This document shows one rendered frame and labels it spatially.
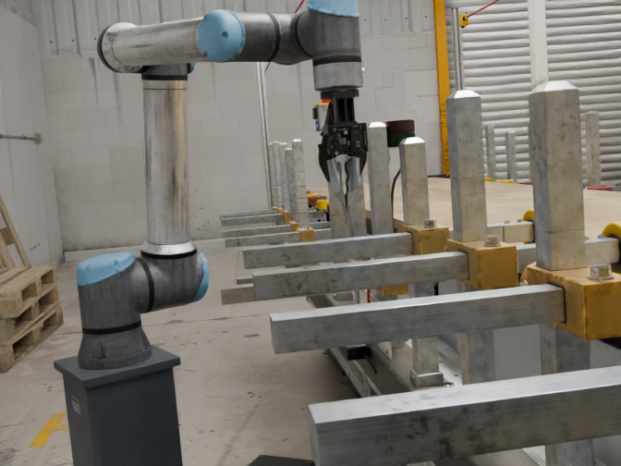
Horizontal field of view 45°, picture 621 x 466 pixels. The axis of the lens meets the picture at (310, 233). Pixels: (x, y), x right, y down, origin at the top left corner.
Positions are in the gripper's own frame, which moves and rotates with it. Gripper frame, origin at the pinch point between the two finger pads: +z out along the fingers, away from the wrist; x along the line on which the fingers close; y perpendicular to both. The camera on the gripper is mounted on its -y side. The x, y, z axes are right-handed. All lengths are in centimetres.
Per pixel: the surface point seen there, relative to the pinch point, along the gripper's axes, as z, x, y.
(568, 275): 4, 6, 75
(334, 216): 8, 7, -54
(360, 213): 5.4, 8.5, -27.9
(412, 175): -4.4, 7.1, 22.1
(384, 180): -2.7, 8.6, -2.9
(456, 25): -71, 117, -260
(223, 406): 101, -28, -188
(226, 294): 15.7, -23.8, 0.8
